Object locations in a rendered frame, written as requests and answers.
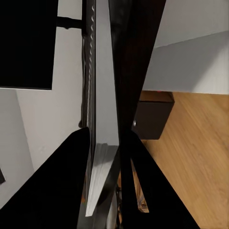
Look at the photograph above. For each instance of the swivel chair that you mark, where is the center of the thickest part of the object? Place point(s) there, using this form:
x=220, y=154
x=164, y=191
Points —
x=113, y=221

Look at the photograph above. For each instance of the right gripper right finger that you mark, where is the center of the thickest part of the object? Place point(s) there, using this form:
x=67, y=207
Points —
x=166, y=209

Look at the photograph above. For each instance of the desk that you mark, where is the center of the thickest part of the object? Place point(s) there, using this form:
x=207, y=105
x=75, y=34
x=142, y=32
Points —
x=159, y=45

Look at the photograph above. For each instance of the notebook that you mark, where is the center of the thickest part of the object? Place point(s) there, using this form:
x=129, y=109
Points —
x=102, y=112

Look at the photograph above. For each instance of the monitor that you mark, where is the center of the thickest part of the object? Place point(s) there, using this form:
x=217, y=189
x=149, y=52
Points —
x=27, y=42

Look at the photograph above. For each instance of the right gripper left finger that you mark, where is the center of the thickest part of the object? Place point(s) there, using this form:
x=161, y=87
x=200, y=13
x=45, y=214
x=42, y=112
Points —
x=51, y=197

